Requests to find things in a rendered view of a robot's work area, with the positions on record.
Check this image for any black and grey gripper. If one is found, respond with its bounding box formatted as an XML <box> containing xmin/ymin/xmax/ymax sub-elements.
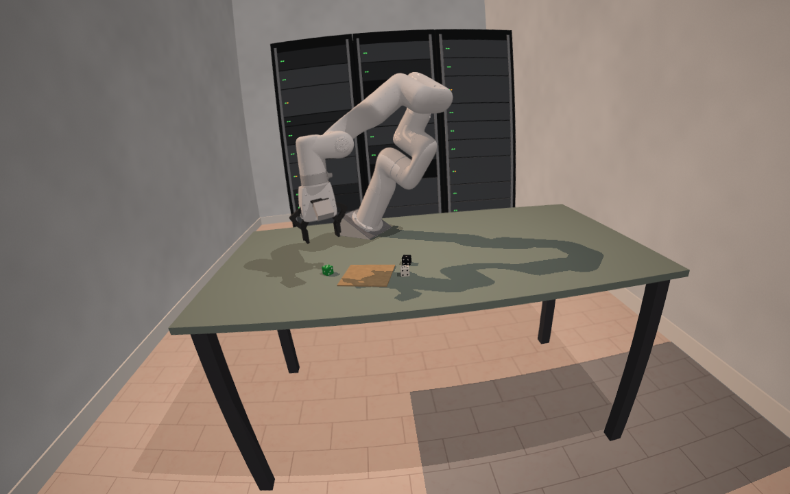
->
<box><xmin>289</xmin><ymin>182</ymin><xmax>348</xmax><ymax>244</ymax></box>

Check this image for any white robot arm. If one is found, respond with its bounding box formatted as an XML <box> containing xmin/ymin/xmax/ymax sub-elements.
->
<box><xmin>296</xmin><ymin>72</ymin><xmax>453</xmax><ymax>231</ymax></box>

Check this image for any tan mat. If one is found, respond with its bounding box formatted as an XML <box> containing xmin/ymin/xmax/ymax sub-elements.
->
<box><xmin>337</xmin><ymin>265</ymin><xmax>395</xmax><ymax>287</ymax></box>

